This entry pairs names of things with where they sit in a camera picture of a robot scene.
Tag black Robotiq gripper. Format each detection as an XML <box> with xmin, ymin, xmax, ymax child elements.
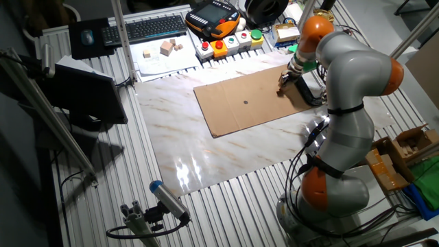
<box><xmin>276</xmin><ymin>68</ymin><xmax>298</xmax><ymax>93</ymax></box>

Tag cardboard box white label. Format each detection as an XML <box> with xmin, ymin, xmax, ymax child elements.
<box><xmin>272</xmin><ymin>22</ymin><xmax>301</xmax><ymax>45</ymax></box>

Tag brown cardboard sheet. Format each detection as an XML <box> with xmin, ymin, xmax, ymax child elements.
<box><xmin>193</xmin><ymin>64</ymin><xmax>315</xmax><ymax>139</ymax></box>

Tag yellow box green button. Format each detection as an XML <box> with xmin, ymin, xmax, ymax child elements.
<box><xmin>249</xmin><ymin>29</ymin><xmax>265</xmax><ymax>49</ymax></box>

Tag white box small red button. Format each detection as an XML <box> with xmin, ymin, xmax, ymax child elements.
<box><xmin>235</xmin><ymin>30</ymin><xmax>253</xmax><ymax>51</ymax></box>

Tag white box green button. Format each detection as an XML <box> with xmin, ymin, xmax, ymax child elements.
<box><xmin>222</xmin><ymin>35</ymin><xmax>240</xmax><ymax>56</ymax></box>

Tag orange box red button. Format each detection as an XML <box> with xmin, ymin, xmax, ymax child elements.
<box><xmin>209</xmin><ymin>40</ymin><xmax>229</xmax><ymax>59</ymax></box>

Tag black filament spool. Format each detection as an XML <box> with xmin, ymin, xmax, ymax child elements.
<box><xmin>245</xmin><ymin>0</ymin><xmax>290</xmax><ymax>25</ymax></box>

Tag white box large red button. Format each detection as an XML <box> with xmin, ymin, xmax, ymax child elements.
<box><xmin>195</xmin><ymin>40</ymin><xmax>215</xmax><ymax>61</ymax></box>

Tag black orange teach pendant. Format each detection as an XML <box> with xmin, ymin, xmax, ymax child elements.
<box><xmin>185</xmin><ymin>0</ymin><xmax>241</xmax><ymax>40</ymax></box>

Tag white marble pattern mat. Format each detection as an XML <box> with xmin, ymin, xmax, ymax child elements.
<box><xmin>134</xmin><ymin>51</ymin><xmax>397</xmax><ymax>198</ymax></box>

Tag large wooden cube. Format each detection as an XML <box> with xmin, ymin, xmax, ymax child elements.
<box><xmin>160</xmin><ymin>40</ymin><xmax>174</xmax><ymax>57</ymax></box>

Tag white printed paper sheets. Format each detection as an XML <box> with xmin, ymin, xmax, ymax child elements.
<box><xmin>129</xmin><ymin>34</ymin><xmax>202</xmax><ymax>82</ymax></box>

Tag orange brown cardboard boxes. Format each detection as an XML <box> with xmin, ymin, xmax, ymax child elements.
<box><xmin>364</xmin><ymin>148</ymin><xmax>411</xmax><ymax>191</ymax></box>

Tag open brown cardboard box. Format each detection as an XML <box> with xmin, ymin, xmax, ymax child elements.
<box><xmin>377</xmin><ymin>123</ymin><xmax>439</xmax><ymax>183</ymax></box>

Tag brown cardboard panel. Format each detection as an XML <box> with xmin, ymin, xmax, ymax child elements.
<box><xmin>406</xmin><ymin>40</ymin><xmax>439</xmax><ymax>110</ymax></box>

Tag black office chair base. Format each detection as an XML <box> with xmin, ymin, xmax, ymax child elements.
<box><xmin>393</xmin><ymin>0</ymin><xmax>439</xmax><ymax>18</ymax></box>

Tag black computer keyboard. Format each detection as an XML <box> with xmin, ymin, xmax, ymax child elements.
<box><xmin>100</xmin><ymin>14</ymin><xmax>188</xmax><ymax>47</ymax></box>

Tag green cloth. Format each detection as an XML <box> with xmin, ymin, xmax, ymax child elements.
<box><xmin>410</xmin><ymin>156</ymin><xmax>439</xmax><ymax>212</ymax></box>

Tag blue bag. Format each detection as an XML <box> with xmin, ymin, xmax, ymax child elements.
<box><xmin>403</xmin><ymin>183</ymin><xmax>439</xmax><ymax>222</ymax></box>

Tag black mouse pad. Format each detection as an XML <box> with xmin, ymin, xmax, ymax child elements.
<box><xmin>68</xmin><ymin>17</ymin><xmax>116</xmax><ymax>61</ymax></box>

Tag black computer monitor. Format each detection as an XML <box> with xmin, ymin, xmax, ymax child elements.
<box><xmin>40</xmin><ymin>63</ymin><xmax>130</xmax><ymax>133</ymax></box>

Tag dark computer mouse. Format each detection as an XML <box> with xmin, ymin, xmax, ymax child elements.
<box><xmin>80</xmin><ymin>28</ymin><xmax>95</xmax><ymax>47</ymax></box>

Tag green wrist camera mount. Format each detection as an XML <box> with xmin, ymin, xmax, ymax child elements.
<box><xmin>287</xmin><ymin>43</ymin><xmax>318</xmax><ymax>73</ymax></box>

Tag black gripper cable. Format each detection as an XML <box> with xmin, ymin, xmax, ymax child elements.
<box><xmin>317</xmin><ymin>63</ymin><xmax>329</xmax><ymax>83</ymax></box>

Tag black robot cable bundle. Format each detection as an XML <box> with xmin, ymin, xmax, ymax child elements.
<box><xmin>284</xmin><ymin>118</ymin><xmax>425</xmax><ymax>241</ymax></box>

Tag aluminium frame post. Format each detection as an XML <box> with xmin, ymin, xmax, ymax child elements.
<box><xmin>110</xmin><ymin>0</ymin><xmax>138</xmax><ymax>83</ymax></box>
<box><xmin>298</xmin><ymin>0</ymin><xmax>317</xmax><ymax>27</ymax></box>
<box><xmin>390</xmin><ymin>1</ymin><xmax>439</xmax><ymax>59</ymax></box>

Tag silver camera blue cap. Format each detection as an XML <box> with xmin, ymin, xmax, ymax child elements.
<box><xmin>149</xmin><ymin>180</ymin><xmax>191</xmax><ymax>222</ymax></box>

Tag short aluminium profile mount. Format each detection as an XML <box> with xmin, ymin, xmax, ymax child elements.
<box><xmin>119</xmin><ymin>200</ymin><xmax>162</xmax><ymax>247</ymax></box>

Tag black camera cable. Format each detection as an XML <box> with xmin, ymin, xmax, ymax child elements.
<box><xmin>105</xmin><ymin>219</ymin><xmax>189</xmax><ymax>240</ymax></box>

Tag aluminium frame strut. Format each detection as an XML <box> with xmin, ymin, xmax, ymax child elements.
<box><xmin>0</xmin><ymin>47</ymin><xmax>99</xmax><ymax>186</ymax></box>

